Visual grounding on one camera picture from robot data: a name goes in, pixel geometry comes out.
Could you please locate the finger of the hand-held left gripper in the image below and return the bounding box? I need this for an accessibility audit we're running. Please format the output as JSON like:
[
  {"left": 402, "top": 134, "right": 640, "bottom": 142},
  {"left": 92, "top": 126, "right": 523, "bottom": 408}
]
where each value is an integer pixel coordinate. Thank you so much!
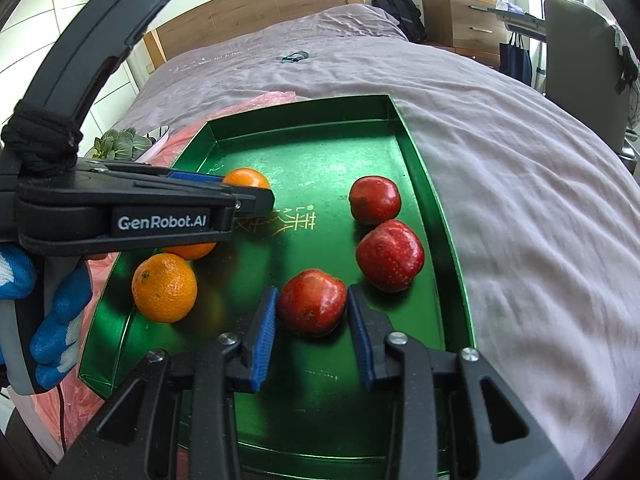
[
  {"left": 80, "top": 158, "right": 227, "bottom": 187},
  {"left": 130, "top": 182, "right": 276, "bottom": 220}
]

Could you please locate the wooden headboard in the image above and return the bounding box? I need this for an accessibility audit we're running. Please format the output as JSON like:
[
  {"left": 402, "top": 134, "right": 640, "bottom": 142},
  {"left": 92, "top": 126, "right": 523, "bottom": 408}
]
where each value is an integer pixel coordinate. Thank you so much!
[{"left": 143, "top": 0, "right": 365, "bottom": 68}]

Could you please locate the person's left hand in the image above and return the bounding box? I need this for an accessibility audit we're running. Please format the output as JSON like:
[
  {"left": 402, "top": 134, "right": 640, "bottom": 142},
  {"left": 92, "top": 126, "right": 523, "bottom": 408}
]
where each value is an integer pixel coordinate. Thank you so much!
[{"left": 0, "top": 247, "right": 95, "bottom": 392}]

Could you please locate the orange mandarin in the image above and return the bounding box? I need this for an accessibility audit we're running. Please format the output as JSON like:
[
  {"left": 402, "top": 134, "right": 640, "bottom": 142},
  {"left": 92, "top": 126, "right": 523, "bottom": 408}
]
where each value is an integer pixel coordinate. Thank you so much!
[
  {"left": 221, "top": 167, "right": 272, "bottom": 192},
  {"left": 131, "top": 253, "right": 198, "bottom": 324},
  {"left": 162, "top": 241, "right": 217, "bottom": 261}
]

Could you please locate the wooden dresser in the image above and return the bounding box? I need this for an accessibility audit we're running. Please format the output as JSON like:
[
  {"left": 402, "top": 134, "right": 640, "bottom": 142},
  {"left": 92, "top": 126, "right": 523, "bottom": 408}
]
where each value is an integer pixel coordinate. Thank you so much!
[{"left": 421, "top": 0, "right": 503, "bottom": 68}]

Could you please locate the black backpack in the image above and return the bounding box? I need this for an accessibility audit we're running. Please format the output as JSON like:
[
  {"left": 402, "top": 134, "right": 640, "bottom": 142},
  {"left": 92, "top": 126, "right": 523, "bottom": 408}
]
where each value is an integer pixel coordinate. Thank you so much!
[{"left": 372, "top": 0, "right": 427, "bottom": 43}]

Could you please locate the green leafy vegetable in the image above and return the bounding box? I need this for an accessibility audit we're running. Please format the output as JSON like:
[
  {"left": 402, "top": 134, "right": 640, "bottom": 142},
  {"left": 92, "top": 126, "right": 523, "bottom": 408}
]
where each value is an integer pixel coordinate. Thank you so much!
[{"left": 91, "top": 128, "right": 153, "bottom": 161}]

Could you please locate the grey desk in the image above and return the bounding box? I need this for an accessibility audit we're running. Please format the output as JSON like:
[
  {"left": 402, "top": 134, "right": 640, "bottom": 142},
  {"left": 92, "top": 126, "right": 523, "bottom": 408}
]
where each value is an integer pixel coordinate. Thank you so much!
[{"left": 487, "top": 0, "right": 546, "bottom": 36}]

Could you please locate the pink plastic sheet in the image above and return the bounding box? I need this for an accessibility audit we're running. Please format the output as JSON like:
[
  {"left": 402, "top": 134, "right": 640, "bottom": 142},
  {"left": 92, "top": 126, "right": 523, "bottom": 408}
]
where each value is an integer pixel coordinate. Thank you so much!
[{"left": 27, "top": 89, "right": 297, "bottom": 461}]

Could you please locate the red apple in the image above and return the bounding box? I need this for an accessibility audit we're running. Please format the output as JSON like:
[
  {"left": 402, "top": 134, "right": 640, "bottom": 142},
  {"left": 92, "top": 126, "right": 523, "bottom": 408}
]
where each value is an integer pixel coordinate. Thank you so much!
[
  {"left": 348, "top": 176, "right": 402, "bottom": 226},
  {"left": 277, "top": 268, "right": 348, "bottom": 338},
  {"left": 355, "top": 219, "right": 426, "bottom": 293}
]

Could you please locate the grey chair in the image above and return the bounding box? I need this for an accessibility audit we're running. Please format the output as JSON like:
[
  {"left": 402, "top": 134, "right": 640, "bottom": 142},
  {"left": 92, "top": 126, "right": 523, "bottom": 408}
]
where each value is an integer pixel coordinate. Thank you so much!
[{"left": 542, "top": 0, "right": 640, "bottom": 161}]

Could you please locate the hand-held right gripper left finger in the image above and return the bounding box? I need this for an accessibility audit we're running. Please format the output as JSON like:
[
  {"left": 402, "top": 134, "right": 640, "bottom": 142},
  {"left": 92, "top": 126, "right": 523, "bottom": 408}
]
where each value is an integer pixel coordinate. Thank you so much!
[{"left": 50, "top": 286, "right": 279, "bottom": 480}]

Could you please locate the navy bag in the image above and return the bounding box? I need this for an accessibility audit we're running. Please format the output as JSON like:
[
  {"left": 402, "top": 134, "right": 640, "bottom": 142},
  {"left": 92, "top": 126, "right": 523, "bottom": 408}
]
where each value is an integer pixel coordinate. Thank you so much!
[{"left": 499, "top": 32, "right": 533, "bottom": 83}]

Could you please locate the green metal tray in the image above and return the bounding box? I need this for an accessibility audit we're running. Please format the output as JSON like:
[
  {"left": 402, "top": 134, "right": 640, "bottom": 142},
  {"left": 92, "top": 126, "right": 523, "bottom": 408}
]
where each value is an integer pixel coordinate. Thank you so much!
[{"left": 78, "top": 93, "right": 477, "bottom": 478}]

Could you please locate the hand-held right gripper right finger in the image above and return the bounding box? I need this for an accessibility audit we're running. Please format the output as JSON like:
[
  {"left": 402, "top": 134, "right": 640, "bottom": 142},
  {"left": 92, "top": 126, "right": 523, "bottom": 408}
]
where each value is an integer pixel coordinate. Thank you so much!
[{"left": 346, "top": 284, "right": 576, "bottom": 480}]

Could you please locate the thin dark cable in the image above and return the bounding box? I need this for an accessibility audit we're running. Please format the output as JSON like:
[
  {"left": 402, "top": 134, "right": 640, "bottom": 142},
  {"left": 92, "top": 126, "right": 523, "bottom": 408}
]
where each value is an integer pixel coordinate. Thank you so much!
[{"left": 56, "top": 382, "right": 69, "bottom": 453}]

